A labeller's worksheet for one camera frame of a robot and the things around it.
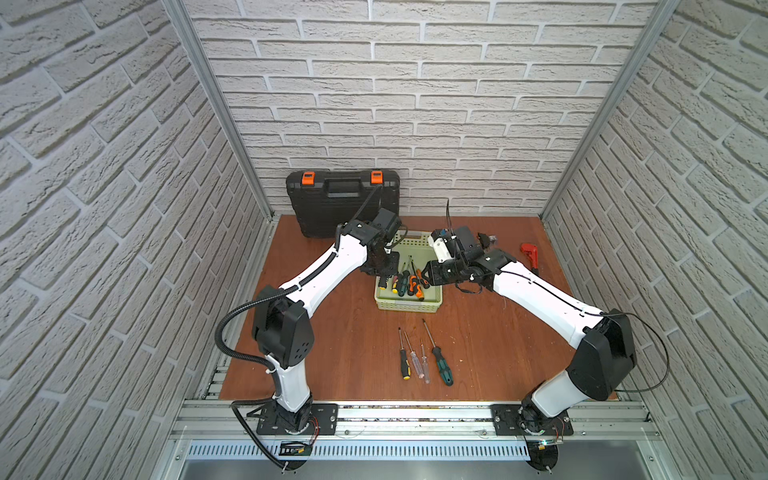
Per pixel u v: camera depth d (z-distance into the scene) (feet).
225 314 1.42
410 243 3.50
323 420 2.39
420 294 3.09
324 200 3.02
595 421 2.48
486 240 3.62
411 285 3.17
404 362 2.69
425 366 2.67
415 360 2.72
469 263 2.02
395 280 3.17
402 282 3.16
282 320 1.51
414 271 3.36
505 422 2.42
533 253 3.50
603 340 1.39
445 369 2.62
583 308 1.53
